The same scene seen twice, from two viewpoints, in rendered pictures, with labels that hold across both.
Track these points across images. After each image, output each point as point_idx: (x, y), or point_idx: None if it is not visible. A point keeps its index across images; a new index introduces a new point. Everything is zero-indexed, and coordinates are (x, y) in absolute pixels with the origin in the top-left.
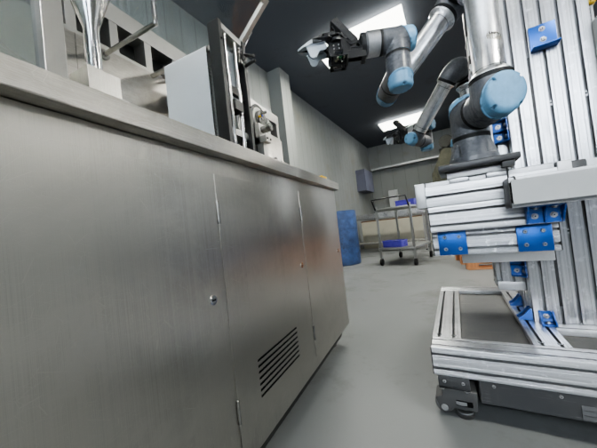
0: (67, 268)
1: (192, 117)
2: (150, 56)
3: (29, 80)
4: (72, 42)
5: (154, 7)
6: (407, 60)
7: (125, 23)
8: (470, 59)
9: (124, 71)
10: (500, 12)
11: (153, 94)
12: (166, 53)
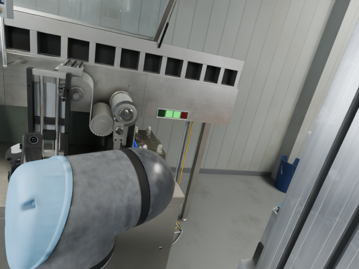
0: None
1: None
2: (65, 46)
3: None
4: (0, 58)
5: (2, 54)
6: None
7: (44, 26)
8: (257, 249)
9: (39, 67)
10: (270, 262)
11: (63, 78)
12: (83, 38)
